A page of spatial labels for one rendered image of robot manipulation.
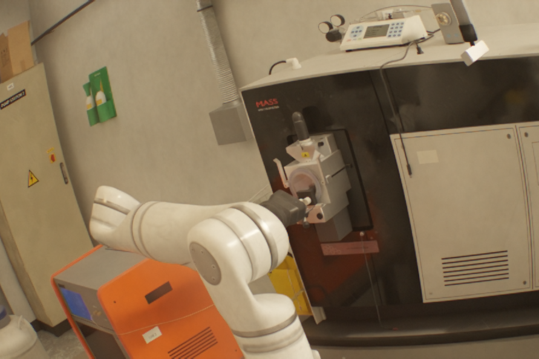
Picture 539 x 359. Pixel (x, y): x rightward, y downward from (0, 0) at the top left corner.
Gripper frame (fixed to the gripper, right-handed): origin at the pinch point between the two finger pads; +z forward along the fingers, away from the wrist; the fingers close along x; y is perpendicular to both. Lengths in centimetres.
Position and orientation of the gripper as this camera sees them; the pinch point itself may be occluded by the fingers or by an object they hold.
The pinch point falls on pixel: (306, 201)
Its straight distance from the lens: 175.6
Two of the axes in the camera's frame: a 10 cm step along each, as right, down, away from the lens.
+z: 5.9, -3.7, 7.2
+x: -8.0, -4.3, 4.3
